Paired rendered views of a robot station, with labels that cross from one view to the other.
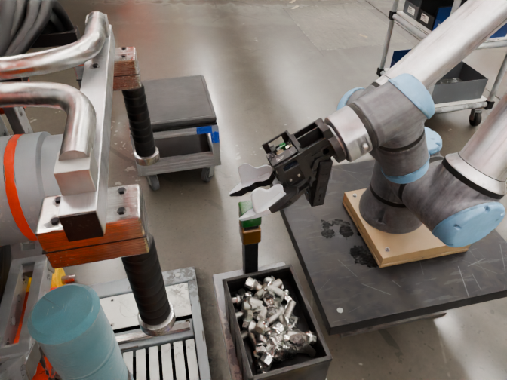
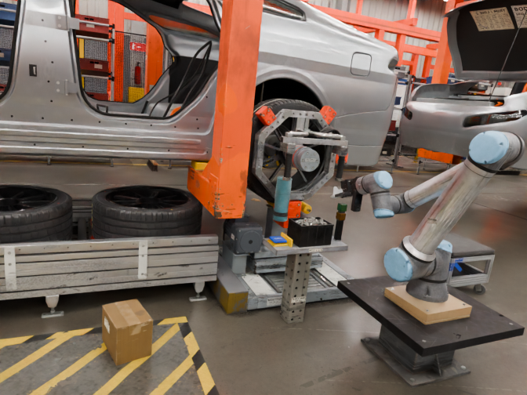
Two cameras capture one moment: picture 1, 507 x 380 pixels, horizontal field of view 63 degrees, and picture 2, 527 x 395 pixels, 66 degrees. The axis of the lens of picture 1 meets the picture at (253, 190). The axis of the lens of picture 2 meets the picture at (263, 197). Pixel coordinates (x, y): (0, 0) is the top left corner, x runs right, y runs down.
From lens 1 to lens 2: 202 cm
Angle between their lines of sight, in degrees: 72
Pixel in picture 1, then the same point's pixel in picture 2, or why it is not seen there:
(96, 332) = (282, 183)
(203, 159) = not seen: hidden behind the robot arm
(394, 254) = (390, 291)
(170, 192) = not seen: hidden behind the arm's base
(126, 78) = (338, 150)
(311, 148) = (351, 182)
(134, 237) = (286, 147)
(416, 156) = (374, 201)
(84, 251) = (282, 147)
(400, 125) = (368, 182)
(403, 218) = (412, 283)
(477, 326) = not seen: outside the picture
